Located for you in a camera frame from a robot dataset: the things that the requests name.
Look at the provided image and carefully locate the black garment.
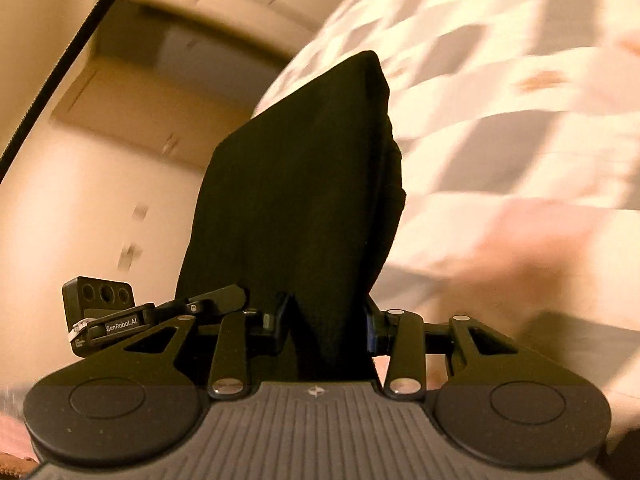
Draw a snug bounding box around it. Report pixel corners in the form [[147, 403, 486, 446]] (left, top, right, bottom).
[[176, 51, 406, 382]]

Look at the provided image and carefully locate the checkered pastel quilt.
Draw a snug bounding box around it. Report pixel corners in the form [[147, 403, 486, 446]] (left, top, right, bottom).
[[262, 0, 639, 414]]

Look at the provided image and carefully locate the black cable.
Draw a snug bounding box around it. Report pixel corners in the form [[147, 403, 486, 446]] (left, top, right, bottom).
[[0, 0, 147, 183]]

